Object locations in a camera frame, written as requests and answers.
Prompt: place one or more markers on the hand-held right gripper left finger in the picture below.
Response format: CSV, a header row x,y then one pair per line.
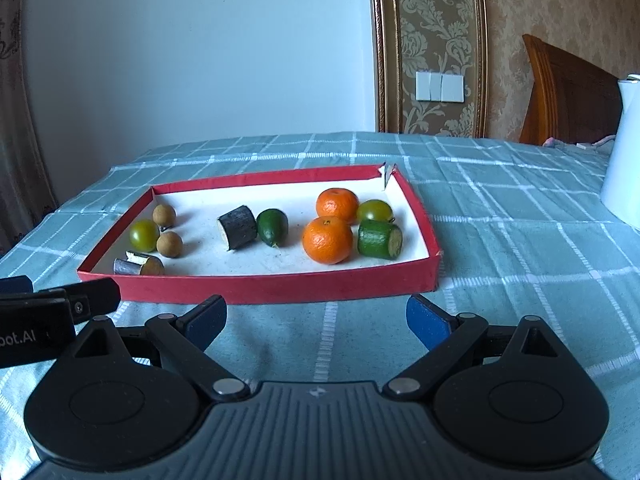
x,y
205,320

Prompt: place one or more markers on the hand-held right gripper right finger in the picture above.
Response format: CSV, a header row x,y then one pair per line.
x,y
427,322

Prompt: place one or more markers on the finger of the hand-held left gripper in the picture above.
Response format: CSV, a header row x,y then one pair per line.
x,y
15,285
95,296

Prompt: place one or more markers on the dark purple sugarcane piece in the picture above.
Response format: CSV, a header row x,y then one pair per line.
x,y
239,226
140,265

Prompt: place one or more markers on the red cardboard box lid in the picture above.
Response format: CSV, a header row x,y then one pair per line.
x,y
210,255

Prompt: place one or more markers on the large green tomato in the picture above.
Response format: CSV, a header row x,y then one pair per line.
x,y
145,235

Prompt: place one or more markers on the brown longan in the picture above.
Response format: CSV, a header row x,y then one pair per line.
x,y
170,244
164,215

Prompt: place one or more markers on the dark green oval fruit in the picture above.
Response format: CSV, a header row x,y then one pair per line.
x,y
272,226

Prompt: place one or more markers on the small green tomato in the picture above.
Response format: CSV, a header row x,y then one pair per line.
x,y
375,211

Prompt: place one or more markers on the orange mandarin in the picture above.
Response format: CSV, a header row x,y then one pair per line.
x,y
327,240
337,204

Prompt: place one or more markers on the teal checked tablecloth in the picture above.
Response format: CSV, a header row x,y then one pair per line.
x,y
500,240

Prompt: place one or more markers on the pink crumpled cloth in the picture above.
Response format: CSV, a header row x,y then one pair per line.
x,y
600,141

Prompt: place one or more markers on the white kettle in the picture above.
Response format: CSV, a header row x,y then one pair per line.
x,y
625,160

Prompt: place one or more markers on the brown wooden headboard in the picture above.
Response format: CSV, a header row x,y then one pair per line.
x,y
565,95

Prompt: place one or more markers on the white light switch panel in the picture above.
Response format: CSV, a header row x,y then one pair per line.
x,y
439,86

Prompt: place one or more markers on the gold wall moulding frame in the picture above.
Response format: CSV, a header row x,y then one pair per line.
x,y
382,35

